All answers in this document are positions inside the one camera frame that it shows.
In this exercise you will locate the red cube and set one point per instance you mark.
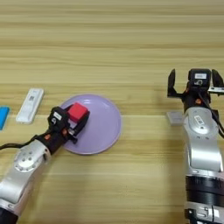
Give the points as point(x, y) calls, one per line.
point(77, 112)

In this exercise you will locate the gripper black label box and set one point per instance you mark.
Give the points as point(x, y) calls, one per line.
point(199, 77)
point(58, 118)

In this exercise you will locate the white rectangular test cassette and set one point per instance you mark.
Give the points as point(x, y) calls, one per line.
point(30, 105)

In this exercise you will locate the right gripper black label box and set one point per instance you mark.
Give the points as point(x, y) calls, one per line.
point(199, 77)

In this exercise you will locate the blue rectangular block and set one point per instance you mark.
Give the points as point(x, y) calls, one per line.
point(3, 117)

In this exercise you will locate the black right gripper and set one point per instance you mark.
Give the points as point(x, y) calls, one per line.
point(196, 97)

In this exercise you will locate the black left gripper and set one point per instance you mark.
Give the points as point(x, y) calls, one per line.
point(57, 137)

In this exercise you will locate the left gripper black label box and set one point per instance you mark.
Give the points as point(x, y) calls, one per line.
point(58, 118)

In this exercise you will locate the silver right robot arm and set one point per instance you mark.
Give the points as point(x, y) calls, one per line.
point(204, 157)

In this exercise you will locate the small grey square block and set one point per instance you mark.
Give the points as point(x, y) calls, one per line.
point(174, 118)

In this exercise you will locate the purple round plate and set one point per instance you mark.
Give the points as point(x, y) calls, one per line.
point(99, 131)

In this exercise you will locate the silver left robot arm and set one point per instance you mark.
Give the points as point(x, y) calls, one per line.
point(20, 172)

